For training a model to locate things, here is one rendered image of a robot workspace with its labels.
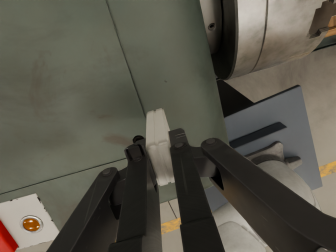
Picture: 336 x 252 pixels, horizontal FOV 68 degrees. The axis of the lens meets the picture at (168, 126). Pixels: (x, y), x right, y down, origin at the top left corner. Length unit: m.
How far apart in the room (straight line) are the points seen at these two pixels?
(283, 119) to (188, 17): 0.71
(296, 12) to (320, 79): 1.56
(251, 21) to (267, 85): 1.42
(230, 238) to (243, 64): 0.50
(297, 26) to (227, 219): 0.56
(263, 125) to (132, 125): 0.68
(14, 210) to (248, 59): 0.36
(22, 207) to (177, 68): 0.26
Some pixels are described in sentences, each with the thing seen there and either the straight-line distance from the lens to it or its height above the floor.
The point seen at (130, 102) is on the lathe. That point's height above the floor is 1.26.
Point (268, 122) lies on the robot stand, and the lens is 0.92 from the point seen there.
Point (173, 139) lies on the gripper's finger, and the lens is 0.17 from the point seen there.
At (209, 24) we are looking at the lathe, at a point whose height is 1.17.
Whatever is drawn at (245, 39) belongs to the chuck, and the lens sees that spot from 0.33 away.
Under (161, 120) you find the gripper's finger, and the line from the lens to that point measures 0.19.
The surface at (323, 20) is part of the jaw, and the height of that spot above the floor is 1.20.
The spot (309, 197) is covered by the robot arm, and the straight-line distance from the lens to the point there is 0.75.
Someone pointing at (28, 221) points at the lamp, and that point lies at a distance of 0.38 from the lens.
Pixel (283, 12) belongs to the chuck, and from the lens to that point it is 0.33.
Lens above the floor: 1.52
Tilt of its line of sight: 68 degrees down
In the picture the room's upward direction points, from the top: 169 degrees clockwise
